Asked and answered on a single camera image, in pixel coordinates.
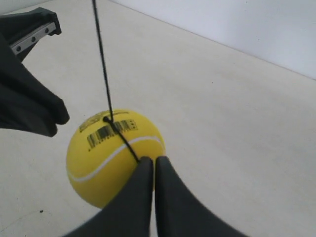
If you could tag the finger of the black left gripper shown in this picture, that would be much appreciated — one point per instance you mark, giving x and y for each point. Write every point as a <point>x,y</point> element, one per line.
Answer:
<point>28,106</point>

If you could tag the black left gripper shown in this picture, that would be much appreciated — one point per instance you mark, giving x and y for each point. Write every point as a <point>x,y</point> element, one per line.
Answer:
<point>32,29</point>

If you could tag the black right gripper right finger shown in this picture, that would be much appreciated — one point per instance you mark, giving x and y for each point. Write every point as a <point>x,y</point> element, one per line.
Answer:
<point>179,213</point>

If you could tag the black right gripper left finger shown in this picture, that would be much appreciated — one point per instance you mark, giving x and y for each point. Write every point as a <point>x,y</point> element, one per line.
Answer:
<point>128,214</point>

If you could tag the yellow tennis ball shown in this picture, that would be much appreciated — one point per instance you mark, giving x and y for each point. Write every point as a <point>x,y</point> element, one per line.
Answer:
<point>104,152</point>

